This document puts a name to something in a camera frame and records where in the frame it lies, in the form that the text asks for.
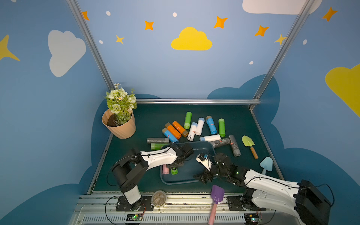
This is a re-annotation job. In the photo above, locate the dark teal storage box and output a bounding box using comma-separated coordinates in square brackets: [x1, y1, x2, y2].
[160, 141, 215, 185]

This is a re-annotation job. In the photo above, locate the green trash bag roll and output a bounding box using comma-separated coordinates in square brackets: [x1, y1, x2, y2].
[184, 112, 192, 130]
[170, 167, 178, 175]
[218, 118, 226, 137]
[151, 143, 169, 151]

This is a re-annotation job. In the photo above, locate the pink trash bag roll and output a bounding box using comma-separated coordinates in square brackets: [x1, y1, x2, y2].
[162, 164, 170, 175]

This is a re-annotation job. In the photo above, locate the grey trash bag roll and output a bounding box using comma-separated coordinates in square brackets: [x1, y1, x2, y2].
[210, 138, 231, 149]
[229, 135, 241, 157]
[147, 138, 170, 144]

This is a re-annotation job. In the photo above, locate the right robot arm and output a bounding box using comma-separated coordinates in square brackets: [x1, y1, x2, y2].
[194, 153, 333, 225]

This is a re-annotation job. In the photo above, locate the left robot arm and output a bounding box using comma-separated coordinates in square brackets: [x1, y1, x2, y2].
[110, 143, 194, 206]

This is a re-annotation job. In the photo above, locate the blue trash bag roll left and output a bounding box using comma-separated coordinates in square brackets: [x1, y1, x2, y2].
[162, 128, 179, 143]

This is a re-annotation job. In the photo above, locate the blue trash bag roll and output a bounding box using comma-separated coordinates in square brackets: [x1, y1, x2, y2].
[162, 128, 179, 143]
[206, 115, 217, 135]

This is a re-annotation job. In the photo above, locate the orange trash bag roll right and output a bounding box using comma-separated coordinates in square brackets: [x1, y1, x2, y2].
[172, 121, 188, 137]

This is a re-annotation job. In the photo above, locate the orange trash bag roll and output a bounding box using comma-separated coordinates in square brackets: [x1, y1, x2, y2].
[165, 122, 182, 140]
[172, 121, 188, 137]

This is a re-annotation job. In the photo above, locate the white trash bag roll left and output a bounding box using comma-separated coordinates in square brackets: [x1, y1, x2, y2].
[187, 122, 197, 142]

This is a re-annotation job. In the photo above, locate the white trash bag roll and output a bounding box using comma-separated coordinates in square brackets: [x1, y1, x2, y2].
[195, 117, 205, 136]
[187, 122, 197, 142]

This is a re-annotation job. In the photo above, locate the orange trash bag roll left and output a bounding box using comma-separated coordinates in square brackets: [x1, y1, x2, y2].
[165, 122, 182, 140]

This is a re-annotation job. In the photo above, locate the white trash bag roll right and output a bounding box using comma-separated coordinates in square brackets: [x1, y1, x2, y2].
[195, 117, 205, 136]

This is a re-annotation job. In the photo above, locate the white roll lying flat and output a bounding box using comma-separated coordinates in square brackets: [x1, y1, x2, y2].
[199, 134, 221, 142]

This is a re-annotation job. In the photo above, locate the blue trash bag roll right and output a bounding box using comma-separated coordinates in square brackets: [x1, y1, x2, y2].
[206, 115, 217, 135]

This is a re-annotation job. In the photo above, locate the purple toy shovel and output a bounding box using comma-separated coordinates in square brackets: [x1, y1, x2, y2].
[208, 185, 225, 225]

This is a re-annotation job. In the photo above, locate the green toy trowel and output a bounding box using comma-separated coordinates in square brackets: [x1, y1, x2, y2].
[242, 136, 259, 159]

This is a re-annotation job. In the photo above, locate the light blue toy spade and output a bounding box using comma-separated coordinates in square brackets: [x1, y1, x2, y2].
[260, 157, 273, 175]

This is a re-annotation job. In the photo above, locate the clear plastic lidded cup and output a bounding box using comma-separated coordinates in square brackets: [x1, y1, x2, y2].
[151, 190, 167, 208]

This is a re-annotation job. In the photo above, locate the right controller board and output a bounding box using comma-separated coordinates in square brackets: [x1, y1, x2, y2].
[244, 214, 261, 225]

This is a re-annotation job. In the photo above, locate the controller board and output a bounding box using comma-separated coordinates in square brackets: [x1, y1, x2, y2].
[126, 214, 143, 222]
[244, 214, 261, 225]

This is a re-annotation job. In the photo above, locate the flower pot with plant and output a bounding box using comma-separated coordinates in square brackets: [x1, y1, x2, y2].
[102, 83, 137, 139]

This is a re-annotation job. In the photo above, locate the left controller board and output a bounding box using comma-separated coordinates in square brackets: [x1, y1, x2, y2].
[126, 214, 143, 222]

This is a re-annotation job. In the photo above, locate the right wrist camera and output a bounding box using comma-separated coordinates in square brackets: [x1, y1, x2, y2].
[196, 153, 212, 171]

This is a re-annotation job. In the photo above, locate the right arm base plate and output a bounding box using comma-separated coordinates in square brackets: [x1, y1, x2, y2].
[226, 196, 267, 211]

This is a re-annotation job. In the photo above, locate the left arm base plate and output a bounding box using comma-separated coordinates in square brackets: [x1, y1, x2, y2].
[116, 196, 154, 212]

